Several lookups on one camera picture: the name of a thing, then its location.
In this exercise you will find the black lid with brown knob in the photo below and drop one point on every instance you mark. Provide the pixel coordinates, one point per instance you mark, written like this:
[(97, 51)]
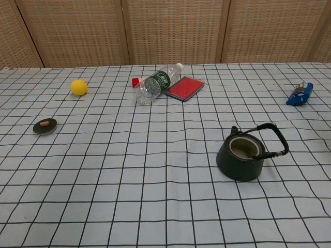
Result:
[(49, 129)]

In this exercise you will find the clear plastic bottle green label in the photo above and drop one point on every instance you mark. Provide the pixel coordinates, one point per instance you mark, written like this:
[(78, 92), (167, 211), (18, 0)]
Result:
[(152, 86)]

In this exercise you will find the red ink pad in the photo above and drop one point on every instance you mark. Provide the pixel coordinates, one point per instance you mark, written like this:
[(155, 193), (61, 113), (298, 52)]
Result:
[(184, 87)]

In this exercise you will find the small red block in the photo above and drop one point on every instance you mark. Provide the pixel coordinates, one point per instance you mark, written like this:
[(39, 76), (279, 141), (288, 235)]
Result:
[(135, 82)]

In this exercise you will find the light blue checked tablecloth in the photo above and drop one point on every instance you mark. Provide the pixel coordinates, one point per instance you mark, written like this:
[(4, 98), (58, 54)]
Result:
[(155, 201)]

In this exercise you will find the yellow foam ball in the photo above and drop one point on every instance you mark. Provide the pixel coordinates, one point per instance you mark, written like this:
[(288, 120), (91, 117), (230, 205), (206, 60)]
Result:
[(79, 87)]

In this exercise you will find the blue snack packet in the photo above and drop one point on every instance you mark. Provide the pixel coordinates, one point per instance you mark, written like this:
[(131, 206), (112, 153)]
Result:
[(300, 95)]

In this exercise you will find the woven folding screen wooden frame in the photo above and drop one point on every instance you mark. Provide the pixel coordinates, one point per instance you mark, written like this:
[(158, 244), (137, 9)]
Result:
[(175, 31)]

